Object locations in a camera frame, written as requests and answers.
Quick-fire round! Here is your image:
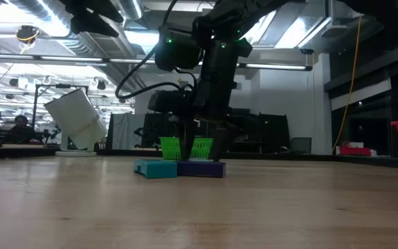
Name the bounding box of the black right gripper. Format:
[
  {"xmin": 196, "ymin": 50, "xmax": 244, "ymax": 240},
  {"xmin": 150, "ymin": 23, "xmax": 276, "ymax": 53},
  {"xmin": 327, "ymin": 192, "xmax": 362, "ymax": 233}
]
[{"xmin": 178, "ymin": 37, "xmax": 252, "ymax": 163}]

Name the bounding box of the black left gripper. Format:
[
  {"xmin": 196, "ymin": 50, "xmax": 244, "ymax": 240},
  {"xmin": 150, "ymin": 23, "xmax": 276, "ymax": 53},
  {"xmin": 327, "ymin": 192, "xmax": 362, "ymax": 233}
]
[{"xmin": 59, "ymin": 0, "xmax": 125, "ymax": 38}]

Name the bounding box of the navy box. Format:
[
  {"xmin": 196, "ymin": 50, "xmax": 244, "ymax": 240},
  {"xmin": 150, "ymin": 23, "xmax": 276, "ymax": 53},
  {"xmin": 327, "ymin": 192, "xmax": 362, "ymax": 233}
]
[{"xmin": 176, "ymin": 160, "xmax": 227, "ymax": 179}]

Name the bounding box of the green plastic basket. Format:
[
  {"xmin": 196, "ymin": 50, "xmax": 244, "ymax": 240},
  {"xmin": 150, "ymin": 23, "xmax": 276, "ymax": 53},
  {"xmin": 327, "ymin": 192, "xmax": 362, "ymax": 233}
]
[{"xmin": 159, "ymin": 136, "xmax": 215, "ymax": 162}]

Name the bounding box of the cyan flat box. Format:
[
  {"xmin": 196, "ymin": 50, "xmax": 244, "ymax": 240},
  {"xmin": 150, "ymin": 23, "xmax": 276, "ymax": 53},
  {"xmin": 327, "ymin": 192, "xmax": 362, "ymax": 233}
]
[{"xmin": 133, "ymin": 158, "xmax": 178, "ymax": 180}]

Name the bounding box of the grey hanging cloth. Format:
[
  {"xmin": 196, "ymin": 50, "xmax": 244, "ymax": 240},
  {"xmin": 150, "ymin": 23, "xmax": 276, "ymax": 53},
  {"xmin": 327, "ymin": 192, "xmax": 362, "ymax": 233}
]
[{"xmin": 110, "ymin": 113, "xmax": 145, "ymax": 151}]

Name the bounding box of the white tilted box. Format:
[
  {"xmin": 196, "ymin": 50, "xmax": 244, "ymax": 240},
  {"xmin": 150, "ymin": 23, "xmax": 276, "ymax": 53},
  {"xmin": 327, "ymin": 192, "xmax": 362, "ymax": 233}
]
[{"xmin": 43, "ymin": 87, "xmax": 108, "ymax": 158}]

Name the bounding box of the person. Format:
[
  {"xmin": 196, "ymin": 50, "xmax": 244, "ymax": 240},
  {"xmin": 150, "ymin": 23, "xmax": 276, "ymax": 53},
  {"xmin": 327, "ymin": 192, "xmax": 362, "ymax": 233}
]
[{"xmin": 2, "ymin": 114, "xmax": 38, "ymax": 145}]

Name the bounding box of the red box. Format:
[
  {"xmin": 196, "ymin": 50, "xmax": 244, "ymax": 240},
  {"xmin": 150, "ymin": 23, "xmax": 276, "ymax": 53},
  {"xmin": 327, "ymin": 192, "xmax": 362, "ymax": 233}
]
[{"xmin": 335, "ymin": 146, "xmax": 377, "ymax": 157}]

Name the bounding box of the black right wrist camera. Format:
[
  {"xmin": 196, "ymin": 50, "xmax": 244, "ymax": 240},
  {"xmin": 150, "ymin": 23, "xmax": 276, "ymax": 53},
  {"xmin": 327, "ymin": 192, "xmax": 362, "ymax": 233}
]
[{"xmin": 147, "ymin": 89, "xmax": 194, "ymax": 116}]

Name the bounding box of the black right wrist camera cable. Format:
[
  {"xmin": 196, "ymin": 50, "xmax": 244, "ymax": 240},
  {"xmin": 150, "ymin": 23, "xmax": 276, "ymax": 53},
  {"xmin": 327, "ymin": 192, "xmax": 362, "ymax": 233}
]
[{"xmin": 114, "ymin": 0, "xmax": 200, "ymax": 101}]

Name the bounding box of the black aluminium table frame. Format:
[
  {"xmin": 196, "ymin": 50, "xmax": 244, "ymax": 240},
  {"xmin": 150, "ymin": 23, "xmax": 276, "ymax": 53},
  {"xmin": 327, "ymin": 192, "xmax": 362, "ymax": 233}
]
[{"xmin": 0, "ymin": 145, "xmax": 398, "ymax": 170}]

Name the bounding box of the yellow cable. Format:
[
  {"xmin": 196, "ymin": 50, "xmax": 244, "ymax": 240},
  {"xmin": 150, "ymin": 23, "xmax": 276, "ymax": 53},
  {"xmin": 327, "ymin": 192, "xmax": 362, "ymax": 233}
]
[{"xmin": 332, "ymin": 15, "xmax": 363, "ymax": 154}]

